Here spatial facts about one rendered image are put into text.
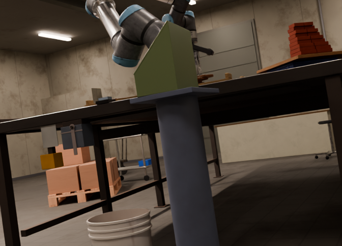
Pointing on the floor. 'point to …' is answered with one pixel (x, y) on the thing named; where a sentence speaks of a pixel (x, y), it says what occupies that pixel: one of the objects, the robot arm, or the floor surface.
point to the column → (186, 164)
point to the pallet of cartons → (79, 176)
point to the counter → (275, 137)
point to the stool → (330, 139)
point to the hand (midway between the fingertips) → (200, 77)
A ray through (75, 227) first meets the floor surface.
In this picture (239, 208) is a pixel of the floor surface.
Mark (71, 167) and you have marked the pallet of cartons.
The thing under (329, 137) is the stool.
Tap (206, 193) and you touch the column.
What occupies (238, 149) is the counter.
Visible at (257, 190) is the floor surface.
